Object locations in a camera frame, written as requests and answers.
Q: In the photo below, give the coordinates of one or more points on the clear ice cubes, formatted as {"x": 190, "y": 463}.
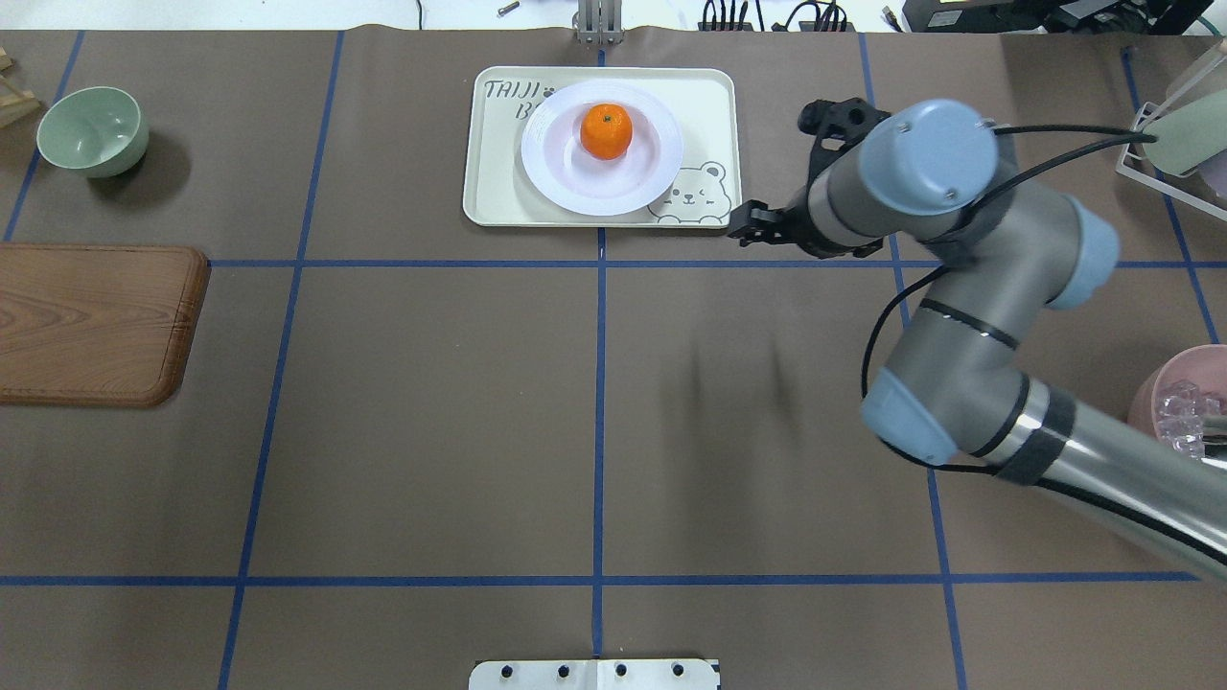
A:
{"x": 1193, "y": 425}

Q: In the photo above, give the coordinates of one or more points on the wooden dish drying rack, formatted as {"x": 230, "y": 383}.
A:
{"x": 16, "y": 103}

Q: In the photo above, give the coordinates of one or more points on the orange fruit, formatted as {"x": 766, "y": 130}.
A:
{"x": 606, "y": 131}

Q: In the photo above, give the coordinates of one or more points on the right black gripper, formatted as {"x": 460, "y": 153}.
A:
{"x": 795, "y": 223}

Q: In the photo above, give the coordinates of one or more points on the light green bowl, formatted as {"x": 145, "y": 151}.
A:
{"x": 97, "y": 132}

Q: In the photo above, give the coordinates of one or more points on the pale green plate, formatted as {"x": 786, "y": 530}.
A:
{"x": 1187, "y": 136}

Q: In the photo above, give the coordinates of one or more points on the white wire rack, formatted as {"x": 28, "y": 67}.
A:
{"x": 1202, "y": 188}

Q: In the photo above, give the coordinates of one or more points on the pink bowl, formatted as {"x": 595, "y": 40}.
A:
{"x": 1203, "y": 367}

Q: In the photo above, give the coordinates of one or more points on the white ribbed plate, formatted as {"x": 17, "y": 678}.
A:
{"x": 569, "y": 177}

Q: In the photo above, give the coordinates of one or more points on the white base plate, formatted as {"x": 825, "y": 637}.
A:
{"x": 595, "y": 673}

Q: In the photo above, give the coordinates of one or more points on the black equipment at back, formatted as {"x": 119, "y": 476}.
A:
{"x": 1053, "y": 17}

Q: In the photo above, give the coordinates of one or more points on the cream bear tray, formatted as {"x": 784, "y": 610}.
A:
{"x": 497, "y": 192}

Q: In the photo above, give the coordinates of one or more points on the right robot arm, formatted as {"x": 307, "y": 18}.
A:
{"x": 1008, "y": 247}

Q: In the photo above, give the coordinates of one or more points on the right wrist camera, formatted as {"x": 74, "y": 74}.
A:
{"x": 837, "y": 127}

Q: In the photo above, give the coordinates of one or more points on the brown wooden tray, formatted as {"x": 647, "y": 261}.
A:
{"x": 98, "y": 325}

